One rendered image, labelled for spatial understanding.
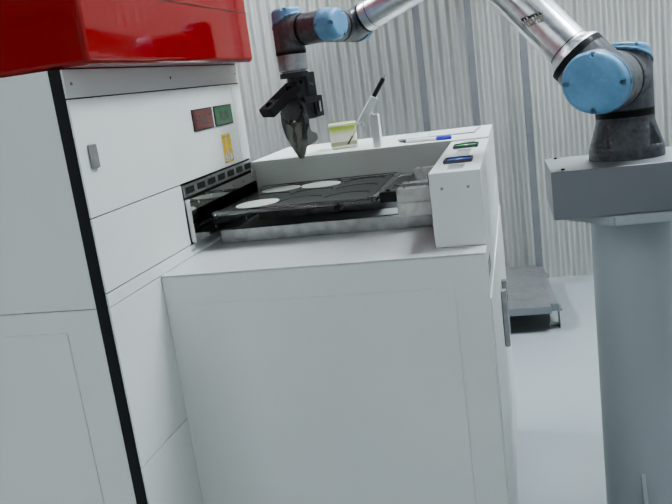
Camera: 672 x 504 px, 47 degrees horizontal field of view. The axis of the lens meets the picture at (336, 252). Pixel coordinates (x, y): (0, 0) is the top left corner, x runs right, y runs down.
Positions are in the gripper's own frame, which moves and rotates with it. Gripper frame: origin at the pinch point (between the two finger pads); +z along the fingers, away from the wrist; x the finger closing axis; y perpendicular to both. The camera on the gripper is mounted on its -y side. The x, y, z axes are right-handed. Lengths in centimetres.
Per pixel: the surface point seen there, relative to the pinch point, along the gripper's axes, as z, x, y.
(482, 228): 13, -65, -14
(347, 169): 6.0, -4.6, 11.7
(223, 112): -12.7, 8.6, -14.7
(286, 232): 14.6, -17.0, -21.0
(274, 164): 2.7, 11.5, 0.8
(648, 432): 66, -77, 23
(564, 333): 98, 17, 144
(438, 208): 8, -59, -18
